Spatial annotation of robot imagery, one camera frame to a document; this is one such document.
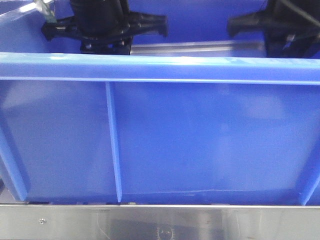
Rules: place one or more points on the large blue plastic box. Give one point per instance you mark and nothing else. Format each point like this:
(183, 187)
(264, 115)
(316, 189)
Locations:
(80, 128)

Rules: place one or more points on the silver metal tray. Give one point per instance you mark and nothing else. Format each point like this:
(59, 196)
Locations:
(227, 48)

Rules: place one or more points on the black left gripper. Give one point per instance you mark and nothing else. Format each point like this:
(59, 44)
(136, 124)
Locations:
(103, 38)

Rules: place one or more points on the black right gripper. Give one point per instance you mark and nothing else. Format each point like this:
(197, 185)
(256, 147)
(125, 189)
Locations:
(291, 28)

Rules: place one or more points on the green circuit board strip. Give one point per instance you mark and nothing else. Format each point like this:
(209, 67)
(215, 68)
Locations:
(43, 7)

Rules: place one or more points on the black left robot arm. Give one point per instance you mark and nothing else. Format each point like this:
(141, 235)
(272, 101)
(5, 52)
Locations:
(110, 10)

